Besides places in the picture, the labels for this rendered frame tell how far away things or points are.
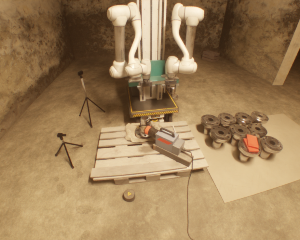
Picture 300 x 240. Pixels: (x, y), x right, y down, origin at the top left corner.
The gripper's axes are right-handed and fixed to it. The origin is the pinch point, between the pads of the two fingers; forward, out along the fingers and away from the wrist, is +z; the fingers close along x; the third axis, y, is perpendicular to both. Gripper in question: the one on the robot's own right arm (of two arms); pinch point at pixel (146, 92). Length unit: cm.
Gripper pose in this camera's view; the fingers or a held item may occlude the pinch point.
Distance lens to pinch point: 175.1
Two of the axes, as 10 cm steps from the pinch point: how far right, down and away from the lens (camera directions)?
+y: -1.8, -5.9, 7.8
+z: 0.0, 8.0, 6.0
